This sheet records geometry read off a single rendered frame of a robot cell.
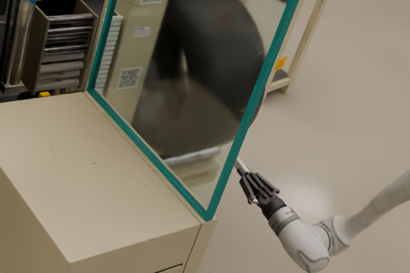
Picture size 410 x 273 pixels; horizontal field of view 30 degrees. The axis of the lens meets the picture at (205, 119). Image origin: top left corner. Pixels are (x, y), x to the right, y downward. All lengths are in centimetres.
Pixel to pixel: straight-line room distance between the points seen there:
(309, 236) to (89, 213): 83
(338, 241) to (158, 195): 78
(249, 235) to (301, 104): 152
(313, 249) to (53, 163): 86
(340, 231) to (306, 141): 241
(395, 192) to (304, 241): 32
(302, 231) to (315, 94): 310
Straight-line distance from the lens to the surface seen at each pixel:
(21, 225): 173
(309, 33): 499
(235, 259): 369
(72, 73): 276
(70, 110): 200
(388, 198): 217
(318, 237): 233
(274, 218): 235
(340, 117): 519
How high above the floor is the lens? 237
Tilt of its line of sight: 31 degrees down
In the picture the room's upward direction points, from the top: 20 degrees clockwise
